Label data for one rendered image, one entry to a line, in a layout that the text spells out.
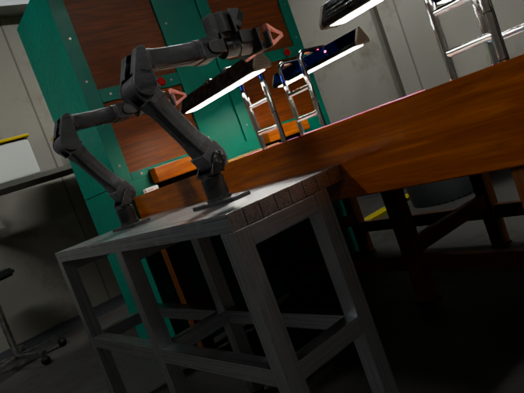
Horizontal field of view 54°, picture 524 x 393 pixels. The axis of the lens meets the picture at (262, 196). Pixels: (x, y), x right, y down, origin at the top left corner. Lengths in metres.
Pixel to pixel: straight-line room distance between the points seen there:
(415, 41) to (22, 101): 3.08
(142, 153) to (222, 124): 0.47
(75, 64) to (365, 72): 2.91
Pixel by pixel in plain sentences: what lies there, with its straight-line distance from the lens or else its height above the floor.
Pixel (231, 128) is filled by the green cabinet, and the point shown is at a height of 0.93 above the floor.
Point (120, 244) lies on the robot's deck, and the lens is 1.54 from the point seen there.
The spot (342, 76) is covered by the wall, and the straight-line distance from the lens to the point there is 4.92.
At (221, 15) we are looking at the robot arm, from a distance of 1.55.
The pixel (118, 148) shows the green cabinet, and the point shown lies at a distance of 2.42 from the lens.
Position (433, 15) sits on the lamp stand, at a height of 0.95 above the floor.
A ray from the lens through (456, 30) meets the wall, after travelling 4.29.
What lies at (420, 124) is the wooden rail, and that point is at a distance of 1.10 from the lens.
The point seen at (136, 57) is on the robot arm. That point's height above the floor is 1.08.
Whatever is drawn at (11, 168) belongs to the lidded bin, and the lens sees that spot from 3.53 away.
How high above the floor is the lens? 0.76
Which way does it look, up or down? 5 degrees down
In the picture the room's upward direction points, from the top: 20 degrees counter-clockwise
